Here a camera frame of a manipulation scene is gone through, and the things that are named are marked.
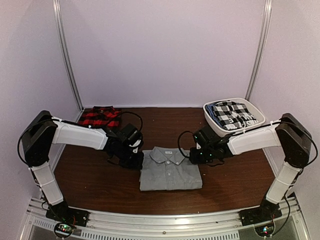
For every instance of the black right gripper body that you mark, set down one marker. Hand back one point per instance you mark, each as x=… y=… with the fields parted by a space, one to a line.
x=206 y=156

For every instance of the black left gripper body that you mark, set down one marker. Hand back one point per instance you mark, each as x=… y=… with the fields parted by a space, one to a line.
x=127 y=160

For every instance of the grey long sleeve shirt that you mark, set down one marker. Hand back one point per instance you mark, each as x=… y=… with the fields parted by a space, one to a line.
x=167 y=169

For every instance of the red black plaid shirt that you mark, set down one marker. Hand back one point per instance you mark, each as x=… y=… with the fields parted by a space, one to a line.
x=101 y=116

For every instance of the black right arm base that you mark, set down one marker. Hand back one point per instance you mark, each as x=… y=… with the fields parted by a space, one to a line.
x=262 y=217

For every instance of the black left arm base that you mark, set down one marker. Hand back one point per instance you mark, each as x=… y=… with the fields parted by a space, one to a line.
x=67 y=219

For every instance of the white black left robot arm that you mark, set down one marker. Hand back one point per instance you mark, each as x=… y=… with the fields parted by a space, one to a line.
x=34 y=145

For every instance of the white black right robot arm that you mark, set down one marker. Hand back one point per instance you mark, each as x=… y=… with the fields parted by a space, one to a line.
x=286 y=133

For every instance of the white laundry basket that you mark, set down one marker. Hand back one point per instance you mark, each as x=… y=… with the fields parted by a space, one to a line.
x=221 y=132

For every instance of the black white checked shirt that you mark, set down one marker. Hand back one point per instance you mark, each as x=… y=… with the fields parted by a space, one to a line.
x=234 y=115

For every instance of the blue plaid shirt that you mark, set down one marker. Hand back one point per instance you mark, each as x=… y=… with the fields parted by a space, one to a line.
x=210 y=111

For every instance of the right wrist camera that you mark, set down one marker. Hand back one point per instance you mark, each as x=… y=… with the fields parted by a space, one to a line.
x=198 y=146

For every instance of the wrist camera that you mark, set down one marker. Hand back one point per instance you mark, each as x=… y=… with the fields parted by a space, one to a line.
x=135 y=147
x=198 y=146

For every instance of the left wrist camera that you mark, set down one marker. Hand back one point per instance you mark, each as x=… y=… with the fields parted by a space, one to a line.
x=135 y=147

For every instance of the aluminium front rail frame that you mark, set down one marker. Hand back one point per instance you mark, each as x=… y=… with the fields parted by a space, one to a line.
x=221 y=225

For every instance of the right aluminium corner post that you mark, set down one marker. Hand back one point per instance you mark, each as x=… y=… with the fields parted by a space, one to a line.
x=264 y=31

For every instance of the aluminium corner post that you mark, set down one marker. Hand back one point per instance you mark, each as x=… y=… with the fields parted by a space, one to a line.
x=264 y=31
x=65 y=53

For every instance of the left aluminium corner post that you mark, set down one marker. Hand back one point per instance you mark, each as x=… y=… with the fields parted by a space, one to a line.
x=65 y=53

